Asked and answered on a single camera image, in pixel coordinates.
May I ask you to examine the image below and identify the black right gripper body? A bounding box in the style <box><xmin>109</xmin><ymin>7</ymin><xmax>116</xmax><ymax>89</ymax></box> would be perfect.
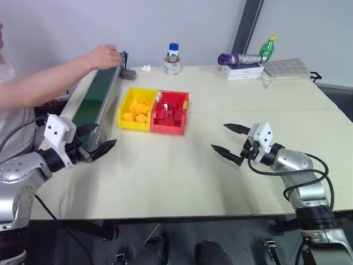
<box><xmin>240</xmin><ymin>139</ymin><xmax>260</xmax><ymax>164</ymax></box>

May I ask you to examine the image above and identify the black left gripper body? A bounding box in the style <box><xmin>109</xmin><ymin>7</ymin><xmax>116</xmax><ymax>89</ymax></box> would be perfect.
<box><xmin>65</xmin><ymin>137</ymin><xmax>92</xmax><ymax>165</ymax></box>

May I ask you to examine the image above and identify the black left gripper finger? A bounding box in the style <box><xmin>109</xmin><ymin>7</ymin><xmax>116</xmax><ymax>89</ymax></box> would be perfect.
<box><xmin>75</xmin><ymin>123</ymin><xmax>99</xmax><ymax>137</ymax></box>
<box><xmin>83</xmin><ymin>139</ymin><xmax>118</xmax><ymax>164</ymax></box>

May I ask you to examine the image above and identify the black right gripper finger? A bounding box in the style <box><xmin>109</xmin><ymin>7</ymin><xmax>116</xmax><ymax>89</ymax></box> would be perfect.
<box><xmin>223</xmin><ymin>123</ymin><xmax>253</xmax><ymax>136</ymax></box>
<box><xmin>210</xmin><ymin>144</ymin><xmax>245</xmax><ymax>167</ymax></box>

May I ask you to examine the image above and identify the dark grey plastic box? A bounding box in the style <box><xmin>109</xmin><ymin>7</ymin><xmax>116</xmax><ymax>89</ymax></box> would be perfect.
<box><xmin>120</xmin><ymin>68</ymin><xmax>137</xmax><ymax>82</ymax></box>

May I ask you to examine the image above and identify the person's bare hand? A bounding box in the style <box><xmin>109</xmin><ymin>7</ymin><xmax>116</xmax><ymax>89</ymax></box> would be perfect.
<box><xmin>89</xmin><ymin>44</ymin><xmax>122</xmax><ymax>71</ymax></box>

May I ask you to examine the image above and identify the yellow plastic bin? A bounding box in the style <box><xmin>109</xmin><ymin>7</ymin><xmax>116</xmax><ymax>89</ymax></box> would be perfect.
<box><xmin>117</xmin><ymin>87</ymin><xmax>160</xmax><ymax>131</ymax></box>

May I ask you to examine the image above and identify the dark red object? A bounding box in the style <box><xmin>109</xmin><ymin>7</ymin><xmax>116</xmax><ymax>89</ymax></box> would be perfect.
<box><xmin>44</xmin><ymin>89</ymin><xmax>69</xmax><ymax>107</ymax></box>

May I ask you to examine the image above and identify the white flat cardboard box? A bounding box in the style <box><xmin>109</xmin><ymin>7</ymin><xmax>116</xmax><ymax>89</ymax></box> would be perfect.
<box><xmin>224</xmin><ymin>70</ymin><xmax>264</xmax><ymax>82</ymax></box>
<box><xmin>220</xmin><ymin>62</ymin><xmax>265</xmax><ymax>76</ymax></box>

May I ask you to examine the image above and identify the red plastic bin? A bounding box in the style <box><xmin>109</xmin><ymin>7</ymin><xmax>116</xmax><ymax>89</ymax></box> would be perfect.
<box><xmin>149</xmin><ymin>89</ymin><xmax>190</xmax><ymax>136</ymax></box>

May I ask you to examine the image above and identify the person in grey shirt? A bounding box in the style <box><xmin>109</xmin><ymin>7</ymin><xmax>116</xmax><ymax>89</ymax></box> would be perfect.
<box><xmin>0</xmin><ymin>21</ymin><xmax>46</xmax><ymax>163</ymax></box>

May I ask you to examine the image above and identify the white grid tray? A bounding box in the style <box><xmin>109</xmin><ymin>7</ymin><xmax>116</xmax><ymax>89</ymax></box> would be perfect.
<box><xmin>261</xmin><ymin>57</ymin><xmax>309</xmax><ymax>81</ymax></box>

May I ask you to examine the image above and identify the green plastic bottle yellow cap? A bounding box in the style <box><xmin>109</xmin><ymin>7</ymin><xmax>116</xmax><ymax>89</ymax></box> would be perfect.
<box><xmin>259</xmin><ymin>35</ymin><xmax>277</xmax><ymax>62</ymax></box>

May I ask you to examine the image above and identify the wide clear tape roll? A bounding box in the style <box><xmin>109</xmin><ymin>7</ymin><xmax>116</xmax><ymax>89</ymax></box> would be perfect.
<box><xmin>163</xmin><ymin>56</ymin><xmax>183</xmax><ymax>75</ymax></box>

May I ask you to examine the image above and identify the white bottle blue cap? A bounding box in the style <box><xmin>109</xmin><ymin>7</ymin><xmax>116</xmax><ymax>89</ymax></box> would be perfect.
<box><xmin>168</xmin><ymin>43</ymin><xmax>180</xmax><ymax>63</ymax></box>

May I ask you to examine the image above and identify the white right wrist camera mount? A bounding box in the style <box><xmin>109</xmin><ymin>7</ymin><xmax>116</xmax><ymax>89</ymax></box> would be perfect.
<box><xmin>246</xmin><ymin>121</ymin><xmax>274</xmax><ymax>164</ymax></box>

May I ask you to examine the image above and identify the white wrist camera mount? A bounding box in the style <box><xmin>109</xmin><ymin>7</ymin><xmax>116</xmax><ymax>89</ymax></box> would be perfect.
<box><xmin>43</xmin><ymin>114</ymin><xmax>77</xmax><ymax>169</ymax></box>
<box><xmin>246</xmin><ymin>121</ymin><xmax>274</xmax><ymax>164</ymax></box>

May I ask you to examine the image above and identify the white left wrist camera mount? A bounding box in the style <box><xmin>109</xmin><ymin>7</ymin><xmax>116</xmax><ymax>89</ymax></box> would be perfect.
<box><xmin>43</xmin><ymin>114</ymin><xmax>77</xmax><ymax>169</ymax></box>

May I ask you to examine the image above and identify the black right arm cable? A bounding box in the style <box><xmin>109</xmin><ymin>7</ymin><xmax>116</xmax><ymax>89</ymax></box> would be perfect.
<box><xmin>247</xmin><ymin>142</ymin><xmax>336</xmax><ymax>265</ymax></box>

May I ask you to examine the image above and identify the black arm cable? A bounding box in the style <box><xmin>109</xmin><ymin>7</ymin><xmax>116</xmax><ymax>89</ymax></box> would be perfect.
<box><xmin>247</xmin><ymin>142</ymin><xmax>336</xmax><ymax>265</ymax></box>
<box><xmin>0</xmin><ymin>115</ymin><xmax>94</xmax><ymax>265</ymax></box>

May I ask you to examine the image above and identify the green conveyor belt silver frame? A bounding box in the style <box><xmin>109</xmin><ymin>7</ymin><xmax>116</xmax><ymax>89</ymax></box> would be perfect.
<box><xmin>59</xmin><ymin>50</ymin><xmax>131</xmax><ymax>164</ymax></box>

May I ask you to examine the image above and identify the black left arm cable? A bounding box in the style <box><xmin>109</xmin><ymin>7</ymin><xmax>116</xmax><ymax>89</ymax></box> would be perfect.
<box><xmin>0</xmin><ymin>115</ymin><xmax>94</xmax><ymax>265</ymax></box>

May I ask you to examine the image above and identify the white wire stand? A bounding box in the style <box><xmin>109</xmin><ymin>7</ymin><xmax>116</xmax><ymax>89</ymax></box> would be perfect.
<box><xmin>260</xmin><ymin>73</ymin><xmax>278</xmax><ymax>89</ymax></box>

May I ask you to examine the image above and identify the black table frame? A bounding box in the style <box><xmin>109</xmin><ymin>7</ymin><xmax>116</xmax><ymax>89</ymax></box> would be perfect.
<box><xmin>27</xmin><ymin>214</ymin><xmax>304</xmax><ymax>241</ymax></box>

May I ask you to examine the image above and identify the dark grey wall pillar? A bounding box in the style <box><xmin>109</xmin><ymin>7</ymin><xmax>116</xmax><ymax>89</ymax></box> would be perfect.
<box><xmin>231</xmin><ymin>0</ymin><xmax>265</xmax><ymax>56</ymax></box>

